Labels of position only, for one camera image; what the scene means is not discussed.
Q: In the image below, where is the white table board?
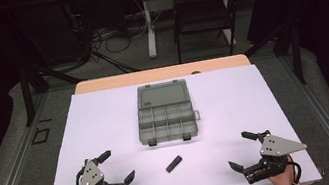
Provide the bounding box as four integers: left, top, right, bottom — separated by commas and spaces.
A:
23, 55, 323, 185

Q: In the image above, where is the small black block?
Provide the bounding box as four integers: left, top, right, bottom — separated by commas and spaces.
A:
163, 153, 186, 174

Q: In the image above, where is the black folding chair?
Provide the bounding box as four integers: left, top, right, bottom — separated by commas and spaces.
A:
166, 0, 255, 66

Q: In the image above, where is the black metal stand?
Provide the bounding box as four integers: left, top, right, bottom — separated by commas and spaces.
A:
236, 0, 309, 94
6, 6, 89, 128

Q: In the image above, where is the wooden table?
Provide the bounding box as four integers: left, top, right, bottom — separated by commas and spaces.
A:
73, 52, 252, 95

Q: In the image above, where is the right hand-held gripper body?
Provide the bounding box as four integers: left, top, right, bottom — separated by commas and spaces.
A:
237, 123, 313, 185

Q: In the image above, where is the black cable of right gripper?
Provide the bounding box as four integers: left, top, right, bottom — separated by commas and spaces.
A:
286, 152, 305, 185

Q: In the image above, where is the grey plastic compartment box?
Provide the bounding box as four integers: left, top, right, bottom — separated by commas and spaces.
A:
130, 75, 206, 149

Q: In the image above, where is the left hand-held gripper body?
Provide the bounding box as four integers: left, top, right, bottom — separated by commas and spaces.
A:
71, 153, 127, 185

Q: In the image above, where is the person's right hand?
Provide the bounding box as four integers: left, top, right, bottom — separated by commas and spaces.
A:
264, 154, 300, 185

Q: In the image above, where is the tangle of floor cables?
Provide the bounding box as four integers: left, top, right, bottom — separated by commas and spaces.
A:
87, 15, 153, 59

